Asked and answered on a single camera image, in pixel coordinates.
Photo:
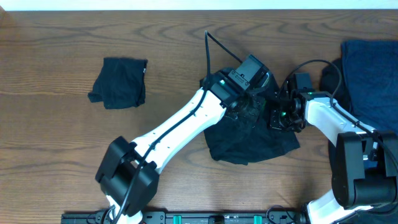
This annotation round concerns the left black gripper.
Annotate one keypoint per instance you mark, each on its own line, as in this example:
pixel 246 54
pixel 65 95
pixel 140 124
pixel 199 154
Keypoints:
pixel 262 102

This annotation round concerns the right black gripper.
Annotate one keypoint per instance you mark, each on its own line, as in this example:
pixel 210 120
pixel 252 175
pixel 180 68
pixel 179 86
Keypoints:
pixel 273 122

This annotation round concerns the black shorts with white trim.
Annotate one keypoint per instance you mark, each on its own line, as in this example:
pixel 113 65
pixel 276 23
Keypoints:
pixel 248 141

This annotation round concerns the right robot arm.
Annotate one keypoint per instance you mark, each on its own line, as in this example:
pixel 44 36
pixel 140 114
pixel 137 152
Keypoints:
pixel 364 166

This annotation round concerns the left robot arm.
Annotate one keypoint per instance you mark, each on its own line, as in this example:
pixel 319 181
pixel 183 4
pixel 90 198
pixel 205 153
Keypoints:
pixel 130 170

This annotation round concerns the black garment under pile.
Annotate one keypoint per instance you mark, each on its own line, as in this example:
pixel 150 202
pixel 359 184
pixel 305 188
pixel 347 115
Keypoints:
pixel 329 81

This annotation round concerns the navy blue garment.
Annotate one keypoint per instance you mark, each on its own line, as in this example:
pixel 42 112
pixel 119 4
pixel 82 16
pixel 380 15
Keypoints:
pixel 370 70

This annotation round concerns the small folded black garment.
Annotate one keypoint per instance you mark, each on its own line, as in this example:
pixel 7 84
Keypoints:
pixel 120 83

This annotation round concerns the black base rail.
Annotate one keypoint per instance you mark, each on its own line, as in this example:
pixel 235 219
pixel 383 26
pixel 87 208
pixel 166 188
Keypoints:
pixel 193 218

